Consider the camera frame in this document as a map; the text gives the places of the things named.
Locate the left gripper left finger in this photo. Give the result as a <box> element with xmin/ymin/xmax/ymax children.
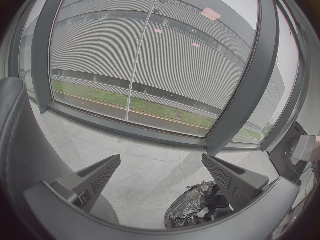
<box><xmin>49</xmin><ymin>154</ymin><xmax>122</xmax><ymax>212</ymax></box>

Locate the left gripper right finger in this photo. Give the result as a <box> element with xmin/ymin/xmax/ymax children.
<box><xmin>201</xmin><ymin>153</ymin><xmax>270</xmax><ymax>207</ymax></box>

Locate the black plastic bag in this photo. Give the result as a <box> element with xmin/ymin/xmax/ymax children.
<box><xmin>164</xmin><ymin>180</ymin><xmax>220</xmax><ymax>229</ymax></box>

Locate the black speaker box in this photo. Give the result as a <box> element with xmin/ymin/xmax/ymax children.
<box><xmin>268</xmin><ymin>121</ymin><xmax>308</xmax><ymax>183</ymax></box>

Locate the window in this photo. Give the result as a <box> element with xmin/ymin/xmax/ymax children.
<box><xmin>7</xmin><ymin>0</ymin><xmax>308</xmax><ymax>157</ymax></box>

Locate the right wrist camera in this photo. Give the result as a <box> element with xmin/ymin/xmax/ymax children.
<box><xmin>212</xmin><ymin>193</ymin><xmax>234</xmax><ymax>211</ymax></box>

